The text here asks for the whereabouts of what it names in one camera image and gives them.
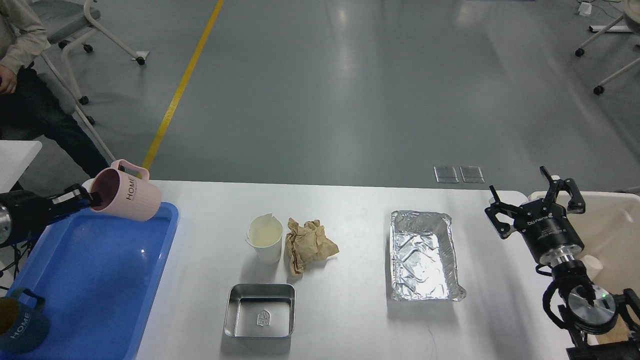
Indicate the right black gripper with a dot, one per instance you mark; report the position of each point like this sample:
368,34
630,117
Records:
550,235

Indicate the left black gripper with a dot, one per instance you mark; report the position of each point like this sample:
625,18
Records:
25,215

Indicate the pink mug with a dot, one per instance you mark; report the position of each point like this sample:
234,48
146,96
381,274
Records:
125,191

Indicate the dark blue mug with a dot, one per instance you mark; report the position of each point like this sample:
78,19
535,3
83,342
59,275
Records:
22,328

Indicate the square metal tray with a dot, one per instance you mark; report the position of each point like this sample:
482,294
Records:
260,311

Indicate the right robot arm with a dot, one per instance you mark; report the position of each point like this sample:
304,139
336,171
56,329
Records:
600,323

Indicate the person left hand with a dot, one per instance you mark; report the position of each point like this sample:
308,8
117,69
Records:
8,81

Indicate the white side table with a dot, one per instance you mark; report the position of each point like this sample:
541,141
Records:
15,158

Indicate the beige plastic bin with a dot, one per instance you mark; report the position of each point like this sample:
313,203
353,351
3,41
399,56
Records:
610,231

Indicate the paper cup in bin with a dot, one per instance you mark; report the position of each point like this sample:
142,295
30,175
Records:
593,265

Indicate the blue plastic tray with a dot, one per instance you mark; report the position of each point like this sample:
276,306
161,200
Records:
99,275

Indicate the floor socket plate right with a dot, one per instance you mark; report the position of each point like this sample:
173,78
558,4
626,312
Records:
472,174

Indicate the floor socket plate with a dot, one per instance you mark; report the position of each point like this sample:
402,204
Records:
472,174
446,174

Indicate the person in beige sweater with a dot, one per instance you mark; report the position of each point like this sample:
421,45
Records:
23,39

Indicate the floor socket plate left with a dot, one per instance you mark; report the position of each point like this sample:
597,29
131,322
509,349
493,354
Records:
446,174

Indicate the aluminium foil tray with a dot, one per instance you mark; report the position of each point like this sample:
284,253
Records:
423,260

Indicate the grey office chair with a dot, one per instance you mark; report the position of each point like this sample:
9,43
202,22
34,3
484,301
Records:
69,25

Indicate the white paper cup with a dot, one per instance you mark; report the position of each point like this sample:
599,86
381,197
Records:
264,235

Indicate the crumpled brown paper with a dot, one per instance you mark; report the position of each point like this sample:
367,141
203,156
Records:
307,243

